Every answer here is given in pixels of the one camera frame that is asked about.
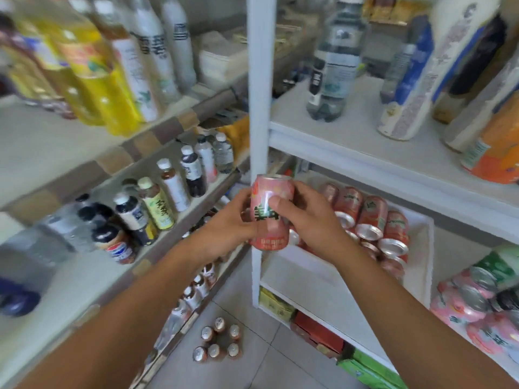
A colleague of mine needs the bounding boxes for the person's right hand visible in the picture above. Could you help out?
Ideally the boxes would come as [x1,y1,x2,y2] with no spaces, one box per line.
[267,180,354,269]

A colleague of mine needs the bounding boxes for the person's left hand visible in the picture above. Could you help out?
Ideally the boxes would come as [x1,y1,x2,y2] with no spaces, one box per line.
[189,187,259,267]

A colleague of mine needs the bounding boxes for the pile of red cans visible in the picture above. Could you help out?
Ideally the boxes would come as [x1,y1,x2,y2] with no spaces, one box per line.
[320,182,410,280]

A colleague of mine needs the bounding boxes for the pink soda can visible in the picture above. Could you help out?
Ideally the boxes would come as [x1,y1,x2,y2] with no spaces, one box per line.
[248,173,296,252]

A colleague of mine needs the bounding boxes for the white plastic tray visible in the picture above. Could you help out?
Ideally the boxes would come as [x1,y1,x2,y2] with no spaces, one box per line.
[259,170,435,308]

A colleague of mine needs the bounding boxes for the person's left forearm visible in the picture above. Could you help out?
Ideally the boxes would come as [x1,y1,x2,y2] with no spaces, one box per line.
[16,246,228,389]

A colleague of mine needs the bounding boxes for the person's right forearm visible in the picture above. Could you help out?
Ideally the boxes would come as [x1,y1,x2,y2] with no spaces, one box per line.
[332,243,519,389]

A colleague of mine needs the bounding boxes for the tall orange drink can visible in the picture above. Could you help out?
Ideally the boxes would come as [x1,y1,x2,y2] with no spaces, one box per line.
[460,92,519,185]

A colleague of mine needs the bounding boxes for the group of capped tea bottles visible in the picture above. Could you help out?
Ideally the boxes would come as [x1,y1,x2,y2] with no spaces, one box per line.
[40,131,235,266]

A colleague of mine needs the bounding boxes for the rows of small bottles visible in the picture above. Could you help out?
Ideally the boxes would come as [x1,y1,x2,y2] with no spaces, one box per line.
[154,206,219,349]

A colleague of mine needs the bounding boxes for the yellow flat box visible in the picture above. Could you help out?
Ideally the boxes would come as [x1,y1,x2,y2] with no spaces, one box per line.
[258,287,297,323]

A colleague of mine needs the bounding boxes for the yellow goods box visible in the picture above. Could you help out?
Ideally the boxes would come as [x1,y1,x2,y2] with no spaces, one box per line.
[217,115,250,166]

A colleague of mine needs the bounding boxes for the shrink-wrapped bottle pack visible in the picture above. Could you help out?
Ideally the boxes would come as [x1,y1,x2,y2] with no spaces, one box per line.
[192,317,244,363]

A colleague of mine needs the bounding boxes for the green packet boxes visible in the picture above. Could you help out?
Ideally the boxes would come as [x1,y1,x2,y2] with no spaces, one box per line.
[337,348,408,389]

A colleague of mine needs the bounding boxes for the clear dark-label bottle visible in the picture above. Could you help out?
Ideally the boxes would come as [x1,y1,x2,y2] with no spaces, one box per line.
[306,0,368,122]

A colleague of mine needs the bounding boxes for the small clear grey bottle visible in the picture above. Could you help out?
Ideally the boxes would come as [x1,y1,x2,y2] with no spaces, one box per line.
[380,44,418,104]

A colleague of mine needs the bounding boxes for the stack of folded paper bags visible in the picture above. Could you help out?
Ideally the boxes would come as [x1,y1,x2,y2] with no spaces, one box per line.
[194,30,248,88]

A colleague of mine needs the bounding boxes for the row of tall drink bottles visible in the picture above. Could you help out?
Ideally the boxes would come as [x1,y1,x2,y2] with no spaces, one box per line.
[0,0,197,136]

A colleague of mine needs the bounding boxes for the dark blue round bottle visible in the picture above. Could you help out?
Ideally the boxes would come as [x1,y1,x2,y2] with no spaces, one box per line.
[0,277,41,317]

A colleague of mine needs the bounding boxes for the tall dark bottle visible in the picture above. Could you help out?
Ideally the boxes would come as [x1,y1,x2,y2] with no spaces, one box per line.
[431,14,510,124]

